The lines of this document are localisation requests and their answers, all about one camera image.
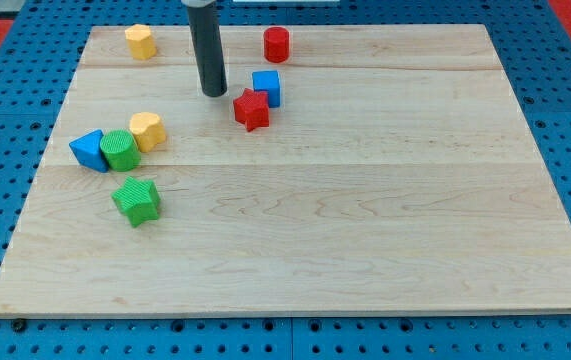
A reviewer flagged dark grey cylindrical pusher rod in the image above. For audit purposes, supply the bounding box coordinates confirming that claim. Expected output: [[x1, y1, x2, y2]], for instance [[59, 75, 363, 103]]
[[182, 0, 227, 97]]

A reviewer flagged blue cube block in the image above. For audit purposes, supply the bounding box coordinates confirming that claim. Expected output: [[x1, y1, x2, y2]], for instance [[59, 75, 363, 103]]
[[252, 70, 281, 108]]

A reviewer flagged red star block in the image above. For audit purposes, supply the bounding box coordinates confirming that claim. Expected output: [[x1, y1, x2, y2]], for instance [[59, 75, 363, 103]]
[[233, 88, 270, 132]]

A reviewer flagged green star block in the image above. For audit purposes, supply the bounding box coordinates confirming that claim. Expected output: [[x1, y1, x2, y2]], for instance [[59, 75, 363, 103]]
[[111, 177, 161, 227]]

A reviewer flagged yellow hexagon block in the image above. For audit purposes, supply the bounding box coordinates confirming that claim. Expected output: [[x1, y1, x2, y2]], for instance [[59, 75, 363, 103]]
[[124, 24, 157, 60]]

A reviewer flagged red cylinder block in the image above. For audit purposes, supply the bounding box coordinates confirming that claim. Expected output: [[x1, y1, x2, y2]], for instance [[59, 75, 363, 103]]
[[263, 26, 290, 63]]

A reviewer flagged yellow heart block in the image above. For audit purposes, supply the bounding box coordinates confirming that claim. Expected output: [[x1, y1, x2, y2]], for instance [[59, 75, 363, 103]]
[[129, 112, 167, 153]]

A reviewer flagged green cylinder block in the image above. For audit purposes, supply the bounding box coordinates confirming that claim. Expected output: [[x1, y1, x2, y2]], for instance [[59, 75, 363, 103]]
[[99, 130, 141, 172]]

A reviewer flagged blue triangle block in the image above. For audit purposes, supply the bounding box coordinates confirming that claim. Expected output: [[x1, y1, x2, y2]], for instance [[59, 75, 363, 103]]
[[69, 130, 109, 173]]

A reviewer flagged light wooden board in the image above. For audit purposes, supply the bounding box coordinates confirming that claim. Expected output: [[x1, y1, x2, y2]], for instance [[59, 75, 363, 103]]
[[0, 24, 571, 319]]

